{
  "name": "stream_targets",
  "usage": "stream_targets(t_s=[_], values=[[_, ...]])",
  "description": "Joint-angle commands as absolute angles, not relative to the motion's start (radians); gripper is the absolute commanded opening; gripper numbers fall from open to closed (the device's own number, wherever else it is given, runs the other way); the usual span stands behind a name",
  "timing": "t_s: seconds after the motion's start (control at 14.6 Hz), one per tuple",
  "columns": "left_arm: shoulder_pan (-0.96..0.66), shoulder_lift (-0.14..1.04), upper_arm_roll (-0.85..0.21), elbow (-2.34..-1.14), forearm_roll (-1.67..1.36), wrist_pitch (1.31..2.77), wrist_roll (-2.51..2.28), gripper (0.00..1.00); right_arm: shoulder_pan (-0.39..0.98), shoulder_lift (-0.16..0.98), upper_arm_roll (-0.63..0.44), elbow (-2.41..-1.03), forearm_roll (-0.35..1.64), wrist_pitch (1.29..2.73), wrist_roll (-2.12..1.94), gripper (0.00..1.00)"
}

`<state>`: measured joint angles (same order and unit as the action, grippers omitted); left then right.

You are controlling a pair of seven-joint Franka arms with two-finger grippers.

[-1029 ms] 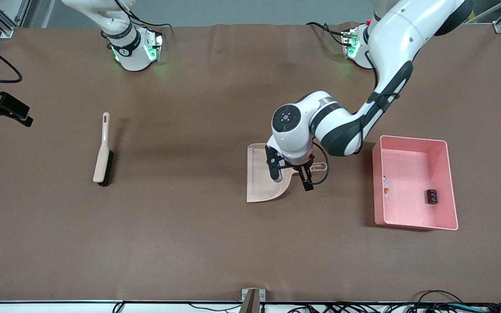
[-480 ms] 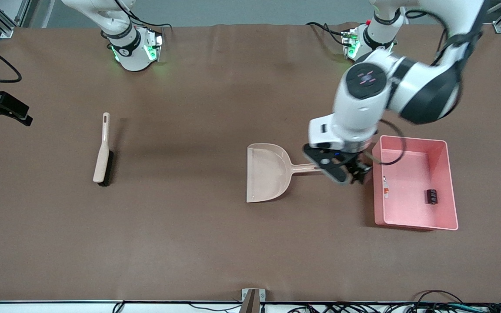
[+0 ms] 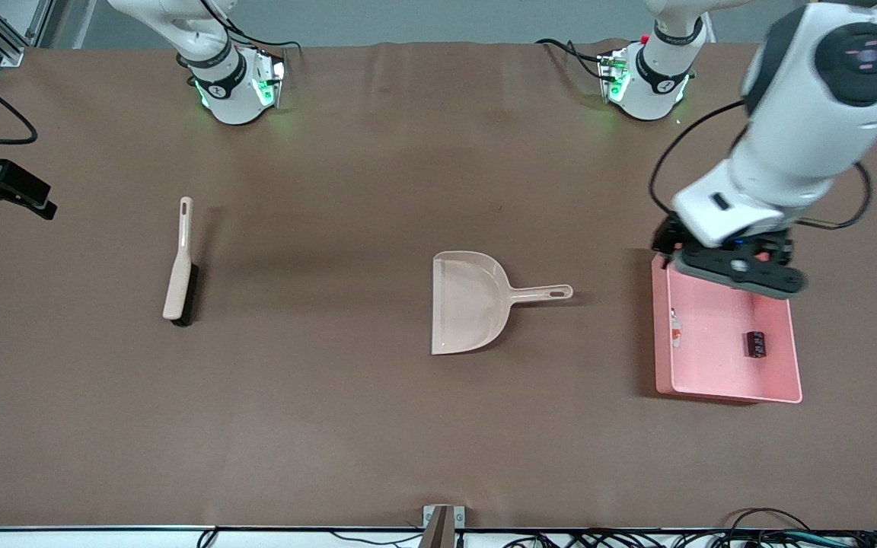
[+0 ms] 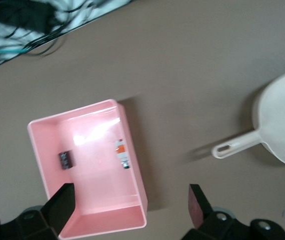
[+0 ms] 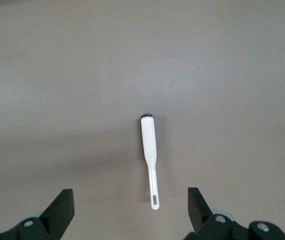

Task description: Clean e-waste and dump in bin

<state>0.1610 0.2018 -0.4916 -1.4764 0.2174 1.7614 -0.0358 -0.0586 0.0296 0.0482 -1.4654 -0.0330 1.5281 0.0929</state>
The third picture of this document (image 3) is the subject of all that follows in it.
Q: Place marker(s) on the beige hand brush black bristles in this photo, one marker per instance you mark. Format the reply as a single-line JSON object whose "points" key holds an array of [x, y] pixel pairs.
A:
{"points": [[177, 293]]}

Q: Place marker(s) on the beige plastic dustpan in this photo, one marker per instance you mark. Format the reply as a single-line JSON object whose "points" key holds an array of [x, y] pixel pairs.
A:
{"points": [[469, 304]]}

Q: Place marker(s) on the white table edge rail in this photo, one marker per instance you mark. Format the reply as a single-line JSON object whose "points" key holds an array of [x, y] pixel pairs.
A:
{"points": [[103, 539]]}

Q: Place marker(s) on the large table cover mat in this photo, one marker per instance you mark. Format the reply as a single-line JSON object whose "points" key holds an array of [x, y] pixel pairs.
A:
{"points": [[332, 426]]}

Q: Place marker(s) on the grey metal bracket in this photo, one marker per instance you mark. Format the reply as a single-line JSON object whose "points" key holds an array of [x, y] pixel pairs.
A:
{"points": [[460, 516]]}

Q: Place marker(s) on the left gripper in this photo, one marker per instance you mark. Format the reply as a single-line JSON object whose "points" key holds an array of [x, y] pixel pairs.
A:
{"points": [[664, 237]]}

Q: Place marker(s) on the pink plastic bin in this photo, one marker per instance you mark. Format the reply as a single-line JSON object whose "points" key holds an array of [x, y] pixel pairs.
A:
{"points": [[712, 365]]}

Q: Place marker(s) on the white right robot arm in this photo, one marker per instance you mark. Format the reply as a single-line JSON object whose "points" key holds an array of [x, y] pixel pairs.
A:
{"points": [[233, 99]]}

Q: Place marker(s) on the small dark electronic component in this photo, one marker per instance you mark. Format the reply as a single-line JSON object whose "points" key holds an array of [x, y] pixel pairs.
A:
{"points": [[756, 344]]}

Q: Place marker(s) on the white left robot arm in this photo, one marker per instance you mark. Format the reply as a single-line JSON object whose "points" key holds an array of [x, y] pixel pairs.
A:
{"points": [[811, 137]]}

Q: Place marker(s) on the small white electrical connector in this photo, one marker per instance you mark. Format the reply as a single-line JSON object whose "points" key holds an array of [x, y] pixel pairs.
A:
{"points": [[675, 327]]}

